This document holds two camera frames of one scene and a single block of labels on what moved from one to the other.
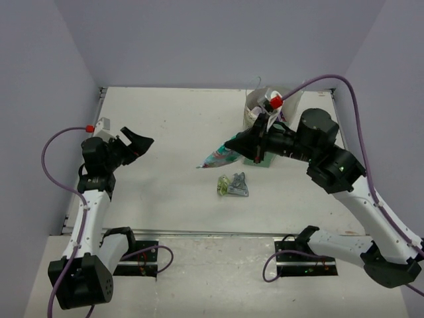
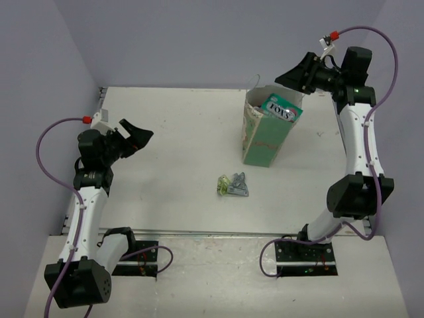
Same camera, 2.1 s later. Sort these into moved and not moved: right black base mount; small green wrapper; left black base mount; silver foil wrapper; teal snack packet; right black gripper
Moved: right black gripper; teal snack packet
Not moved: small green wrapper; left black base mount; silver foil wrapper; right black base mount
